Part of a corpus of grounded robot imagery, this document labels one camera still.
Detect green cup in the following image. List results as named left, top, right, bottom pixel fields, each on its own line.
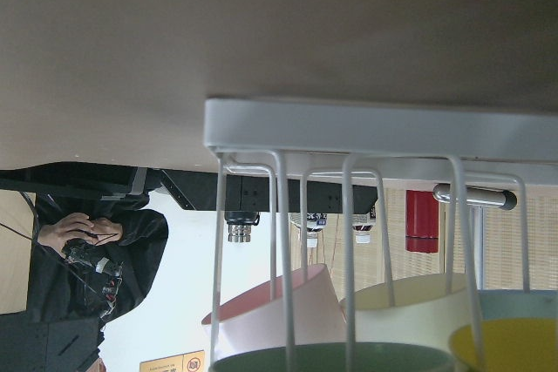
left=210, top=342, right=454, bottom=372

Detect pink cup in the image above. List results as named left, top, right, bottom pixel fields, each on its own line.
left=214, top=264, right=346, bottom=360

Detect cream cup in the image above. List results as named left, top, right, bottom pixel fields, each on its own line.
left=354, top=274, right=471, bottom=352

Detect blue cup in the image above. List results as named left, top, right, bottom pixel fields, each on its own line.
left=479, top=289, right=557, bottom=320

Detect yellow cup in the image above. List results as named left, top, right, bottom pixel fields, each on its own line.
left=449, top=318, right=557, bottom=371

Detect red cylinder container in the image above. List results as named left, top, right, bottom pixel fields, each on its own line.
left=405, top=190, right=439, bottom=254

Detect steel rod black tip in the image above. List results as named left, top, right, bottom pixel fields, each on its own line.
left=432, top=184, right=518, bottom=210

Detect person in black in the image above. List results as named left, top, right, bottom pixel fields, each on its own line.
left=27, top=193, right=169, bottom=324

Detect white wire cup rack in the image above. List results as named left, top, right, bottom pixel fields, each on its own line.
left=204, top=98, right=557, bottom=371

